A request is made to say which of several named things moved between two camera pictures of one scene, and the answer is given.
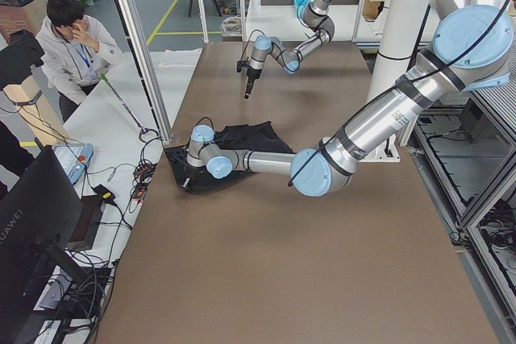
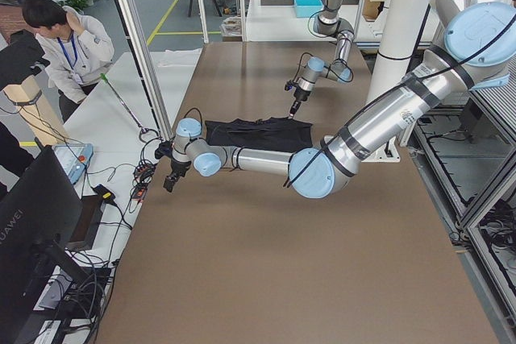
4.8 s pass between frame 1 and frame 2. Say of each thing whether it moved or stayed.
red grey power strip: stayed
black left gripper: moved
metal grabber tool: stayed
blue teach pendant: stayed
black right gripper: moved
